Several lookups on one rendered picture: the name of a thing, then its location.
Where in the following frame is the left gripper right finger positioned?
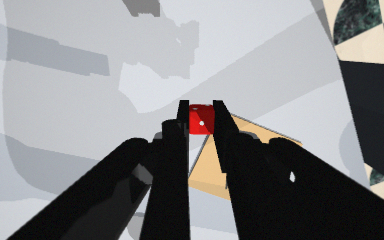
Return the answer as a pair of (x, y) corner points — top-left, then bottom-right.
(213, 100), (384, 240)

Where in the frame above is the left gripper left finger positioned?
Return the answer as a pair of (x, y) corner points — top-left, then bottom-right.
(6, 100), (191, 240)

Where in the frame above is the red die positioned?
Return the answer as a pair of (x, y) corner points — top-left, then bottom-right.
(189, 104), (215, 134)

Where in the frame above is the tan square mat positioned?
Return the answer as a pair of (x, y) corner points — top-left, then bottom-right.
(188, 115), (303, 201)

